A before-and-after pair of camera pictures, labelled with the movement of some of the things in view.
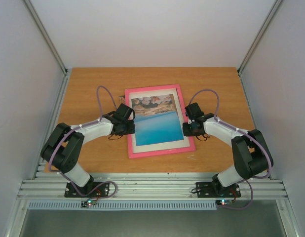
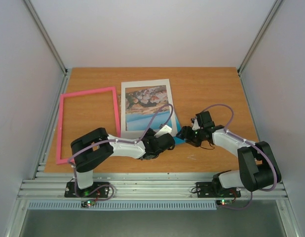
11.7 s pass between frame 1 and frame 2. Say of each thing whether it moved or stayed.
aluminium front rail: stayed
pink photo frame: moved
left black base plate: stayed
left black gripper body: moved
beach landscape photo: moved
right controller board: stayed
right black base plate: stayed
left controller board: stayed
